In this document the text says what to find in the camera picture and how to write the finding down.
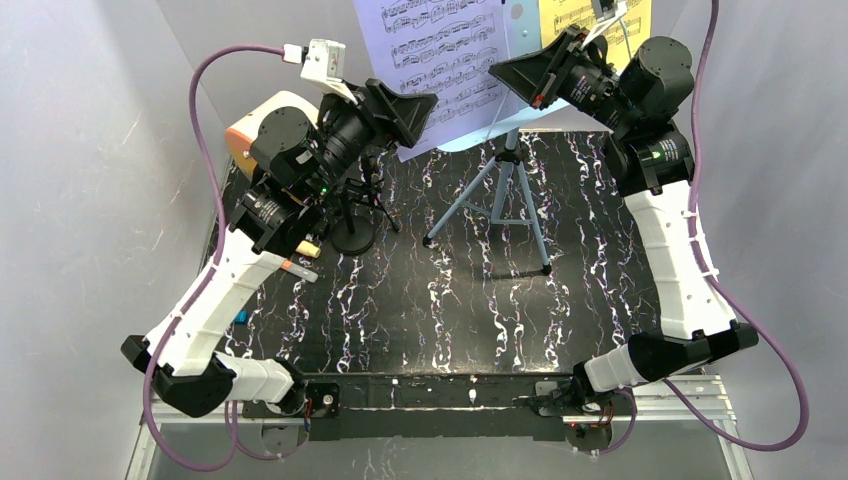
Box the black tripod microphone stand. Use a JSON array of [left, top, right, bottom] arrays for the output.
[[332, 153, 400, 233]]

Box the lavender sheet music page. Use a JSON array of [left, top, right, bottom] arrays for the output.
[[354, 0, 516, 161]]

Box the black round microphone stand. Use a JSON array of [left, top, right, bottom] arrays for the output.
[[330, 187, 375, 256]]

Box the beige microphone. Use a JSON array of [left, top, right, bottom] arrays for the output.
[[296, 240, 322, 258]]

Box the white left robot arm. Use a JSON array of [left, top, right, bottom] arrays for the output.
[[121, 79, 438, 418]]

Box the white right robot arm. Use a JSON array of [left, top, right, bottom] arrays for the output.
[[489, 26, 759, 408]]

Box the white and orange drum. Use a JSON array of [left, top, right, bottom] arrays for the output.
[[225, 91, 319, 179]]

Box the black and blue marker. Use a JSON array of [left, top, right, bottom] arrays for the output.
[[233, 310, 248, 324]]

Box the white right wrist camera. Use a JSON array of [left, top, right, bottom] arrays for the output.
[[582, 0, 628, 47]]

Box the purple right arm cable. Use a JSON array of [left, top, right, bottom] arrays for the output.
[[596, 0, 811, 456]]

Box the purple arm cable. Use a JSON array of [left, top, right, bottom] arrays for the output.
[[596, 0, 811, 456], [141, 43, 293, 474]]

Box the aluminium frame rail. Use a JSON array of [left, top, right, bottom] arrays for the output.
[[124, 374, 754, 480]]

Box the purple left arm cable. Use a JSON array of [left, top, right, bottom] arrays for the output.
[[141, 43, 293, 474]]

